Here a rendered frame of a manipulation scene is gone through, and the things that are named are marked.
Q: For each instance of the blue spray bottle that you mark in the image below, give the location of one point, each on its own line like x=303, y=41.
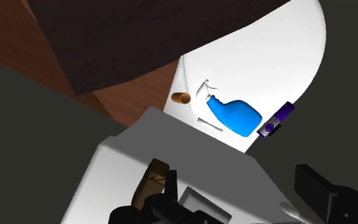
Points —
x=236, y=116

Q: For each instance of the brown box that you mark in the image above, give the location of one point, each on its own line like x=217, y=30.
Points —
x=152, y=181

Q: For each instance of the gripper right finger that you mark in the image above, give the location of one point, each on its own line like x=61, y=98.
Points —
x=318, y=186

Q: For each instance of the purple and silver flash drive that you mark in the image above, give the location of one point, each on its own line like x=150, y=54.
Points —
x=274, y=122

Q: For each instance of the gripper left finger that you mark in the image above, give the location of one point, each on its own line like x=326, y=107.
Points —
x=170, y=192

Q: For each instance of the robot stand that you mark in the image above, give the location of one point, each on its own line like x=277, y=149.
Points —
x=129, y=40

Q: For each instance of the brown cardboard tube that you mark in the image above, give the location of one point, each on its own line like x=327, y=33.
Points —
x=181, y=97

